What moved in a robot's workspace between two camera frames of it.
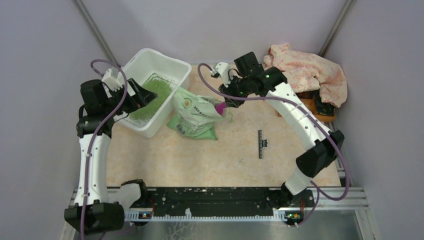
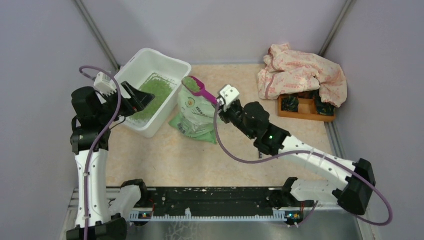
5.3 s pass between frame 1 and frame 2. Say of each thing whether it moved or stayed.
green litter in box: stayed
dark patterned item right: stayed
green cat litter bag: stayed
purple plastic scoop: moved
